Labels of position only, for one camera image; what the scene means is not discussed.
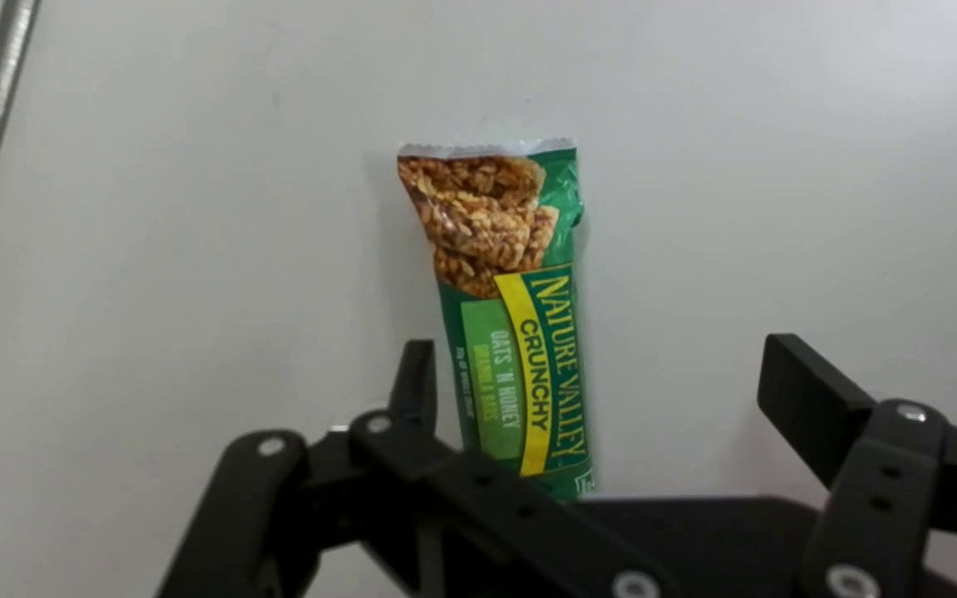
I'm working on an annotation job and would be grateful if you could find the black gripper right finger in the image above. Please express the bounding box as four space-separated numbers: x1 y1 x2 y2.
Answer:
757 333 957 598

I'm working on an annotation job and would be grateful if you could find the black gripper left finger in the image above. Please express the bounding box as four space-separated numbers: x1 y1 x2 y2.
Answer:
156 339 677 598

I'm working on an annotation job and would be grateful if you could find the green granola bar pack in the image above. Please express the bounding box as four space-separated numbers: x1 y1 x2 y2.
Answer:
394 138 595 503

